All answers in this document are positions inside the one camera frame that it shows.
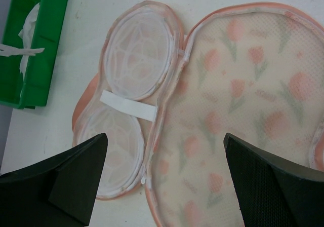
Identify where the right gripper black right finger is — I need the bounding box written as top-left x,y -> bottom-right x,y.
224,133 -> 323,226

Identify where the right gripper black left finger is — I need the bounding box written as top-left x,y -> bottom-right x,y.
1,133 -> 108,226

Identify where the floral laundry bag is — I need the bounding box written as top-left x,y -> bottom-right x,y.
72,1 -> 323,226

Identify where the white bra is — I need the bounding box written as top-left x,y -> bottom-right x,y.
0,3 -> 46,98

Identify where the green plastic tray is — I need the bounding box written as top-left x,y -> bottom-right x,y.
1,0 -> 68,109

